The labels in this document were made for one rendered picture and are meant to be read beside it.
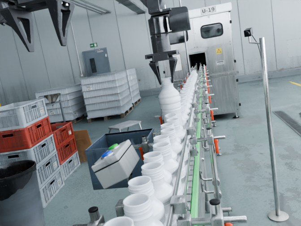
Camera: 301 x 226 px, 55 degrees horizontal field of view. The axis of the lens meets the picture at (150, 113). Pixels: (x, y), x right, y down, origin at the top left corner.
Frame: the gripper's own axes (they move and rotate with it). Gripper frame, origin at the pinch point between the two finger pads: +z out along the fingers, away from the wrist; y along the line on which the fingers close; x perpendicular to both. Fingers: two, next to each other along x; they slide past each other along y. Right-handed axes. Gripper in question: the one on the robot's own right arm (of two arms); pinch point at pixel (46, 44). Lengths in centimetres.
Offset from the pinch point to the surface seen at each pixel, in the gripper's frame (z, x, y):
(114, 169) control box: 31.3, 18.7, 1.1
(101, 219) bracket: 31.1, -5.3, 5.9
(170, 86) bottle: 14.5, 42.8, 15.4
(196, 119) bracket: 35, 83, 20
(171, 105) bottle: 20.4, 41.0, 15.0
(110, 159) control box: 28.6, 18.6, 0.4
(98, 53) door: -58, 1055, -367
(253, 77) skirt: 123, 1057, 196
